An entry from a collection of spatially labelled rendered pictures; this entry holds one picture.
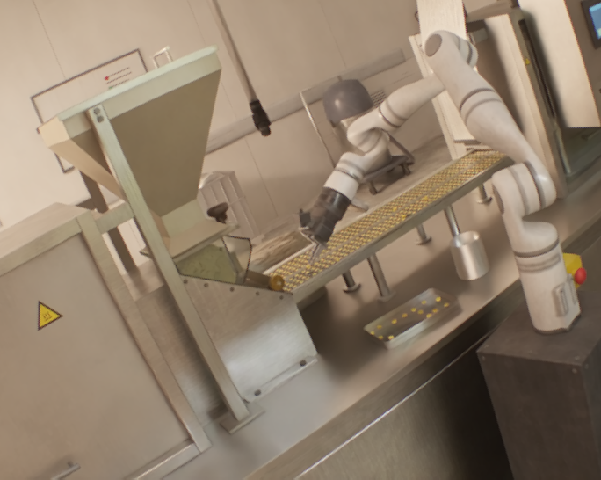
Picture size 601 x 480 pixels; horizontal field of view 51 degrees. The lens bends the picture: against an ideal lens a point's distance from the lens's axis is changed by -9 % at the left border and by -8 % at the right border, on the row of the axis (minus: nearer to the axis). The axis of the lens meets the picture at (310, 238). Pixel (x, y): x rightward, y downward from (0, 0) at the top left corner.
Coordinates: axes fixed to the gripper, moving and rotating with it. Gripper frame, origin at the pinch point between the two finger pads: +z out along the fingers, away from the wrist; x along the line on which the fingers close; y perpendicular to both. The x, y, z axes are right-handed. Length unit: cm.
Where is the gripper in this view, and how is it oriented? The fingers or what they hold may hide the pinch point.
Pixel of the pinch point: (308, 265)
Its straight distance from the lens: 159.4
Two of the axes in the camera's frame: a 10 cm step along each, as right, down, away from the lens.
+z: -4.7, 8.6, -1.9
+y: -7.3, -5.0, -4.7
